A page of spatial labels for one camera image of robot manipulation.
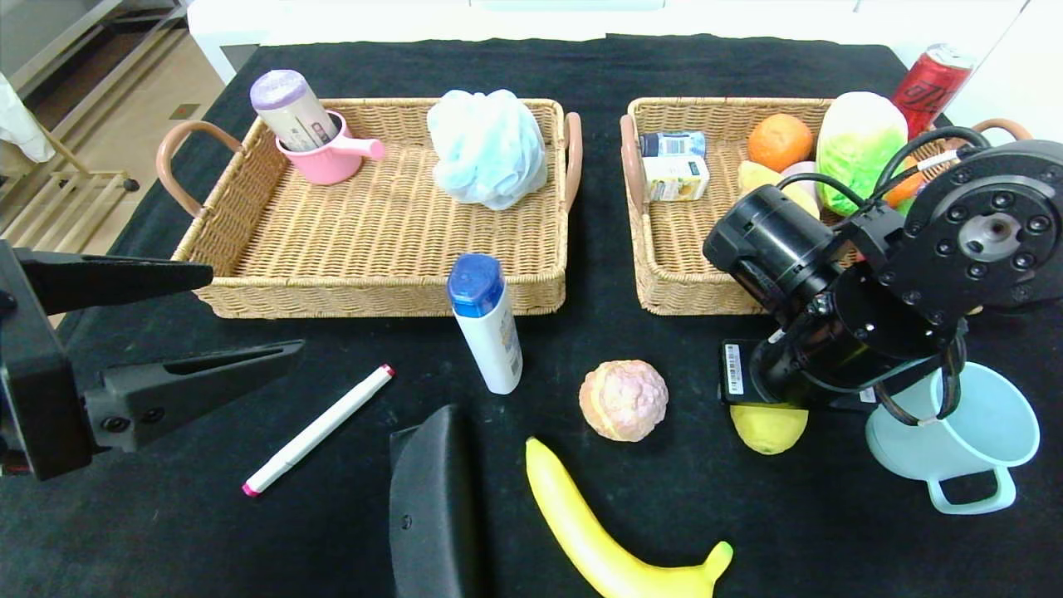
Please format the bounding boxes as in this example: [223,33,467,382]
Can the wicker basket with toiletries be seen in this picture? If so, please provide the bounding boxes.
[156,97,584,320]

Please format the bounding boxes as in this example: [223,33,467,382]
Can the white bottle blue cap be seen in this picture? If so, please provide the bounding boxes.
[447,252,524,395]

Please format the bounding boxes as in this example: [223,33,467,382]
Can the pink plastic cup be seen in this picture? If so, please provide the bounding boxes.
[275,110,387,186]

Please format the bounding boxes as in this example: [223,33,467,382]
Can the purple capped bottle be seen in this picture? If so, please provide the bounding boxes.
[249,69,341,153]

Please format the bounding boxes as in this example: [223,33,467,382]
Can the white hanging cloth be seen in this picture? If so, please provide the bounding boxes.
[0,73,55,164]

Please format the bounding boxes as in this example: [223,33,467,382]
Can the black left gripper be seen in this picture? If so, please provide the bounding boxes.
[0,239,306,482]

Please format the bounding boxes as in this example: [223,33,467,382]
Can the yellow lemon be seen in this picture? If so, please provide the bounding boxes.
[730,403,809,456]

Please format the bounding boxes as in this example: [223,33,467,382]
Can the pale pink onion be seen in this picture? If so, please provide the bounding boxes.
[781,160,823,198]

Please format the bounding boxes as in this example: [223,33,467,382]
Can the wicker basket with food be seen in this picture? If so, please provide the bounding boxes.
[619,96,1035,316]

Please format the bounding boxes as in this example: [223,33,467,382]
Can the yellow banana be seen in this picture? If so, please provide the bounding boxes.
[525,437,735,598]

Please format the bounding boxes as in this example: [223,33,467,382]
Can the light teal mug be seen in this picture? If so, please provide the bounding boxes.
[865,361,1041,516]

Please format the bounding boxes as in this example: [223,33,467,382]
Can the pink round bun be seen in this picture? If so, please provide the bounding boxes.
[579,359,669,443]

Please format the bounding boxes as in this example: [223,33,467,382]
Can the green white napa cabbage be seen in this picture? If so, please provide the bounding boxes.
[816,91,909,217]

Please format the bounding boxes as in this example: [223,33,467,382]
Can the large orange fruit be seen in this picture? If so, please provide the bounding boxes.
[747,113,815,173]

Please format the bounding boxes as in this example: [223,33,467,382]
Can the wooden rolling rack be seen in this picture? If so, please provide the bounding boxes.
[0,116,142,254]

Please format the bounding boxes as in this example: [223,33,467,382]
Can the black table cloth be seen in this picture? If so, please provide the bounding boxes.
[0,33,1063,598]

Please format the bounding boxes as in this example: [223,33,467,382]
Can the light blue bath loofah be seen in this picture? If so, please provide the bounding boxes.
[426,89,549,211]

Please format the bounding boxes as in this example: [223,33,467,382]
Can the grey metal shelf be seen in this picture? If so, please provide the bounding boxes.
[0,0,188,109]

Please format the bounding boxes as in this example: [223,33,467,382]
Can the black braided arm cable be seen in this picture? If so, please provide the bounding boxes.
[872,332,968,426]

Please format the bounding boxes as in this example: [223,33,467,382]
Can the red soda can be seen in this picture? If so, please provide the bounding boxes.
[890,43,977,140]

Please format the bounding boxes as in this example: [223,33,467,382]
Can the small blue labelled bottle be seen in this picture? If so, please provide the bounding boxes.
[638,130,708,159]

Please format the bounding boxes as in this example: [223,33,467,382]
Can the white marker pink ends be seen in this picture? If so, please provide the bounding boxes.
[241,363,396,498]

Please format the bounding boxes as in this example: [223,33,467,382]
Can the small orange fruit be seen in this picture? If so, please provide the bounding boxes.
[883,166,924,210]

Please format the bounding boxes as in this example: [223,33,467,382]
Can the white juice carton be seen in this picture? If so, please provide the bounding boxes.
[642,154,712,203]

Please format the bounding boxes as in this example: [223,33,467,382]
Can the golden bread loaf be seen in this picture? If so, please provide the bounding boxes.
[737,159,823,221]

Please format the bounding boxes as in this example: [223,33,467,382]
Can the black camera cable white label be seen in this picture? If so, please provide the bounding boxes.
[797,125,993,218]

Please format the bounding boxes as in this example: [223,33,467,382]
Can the black curved plastic object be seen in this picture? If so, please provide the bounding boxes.
[389,404,487,598]

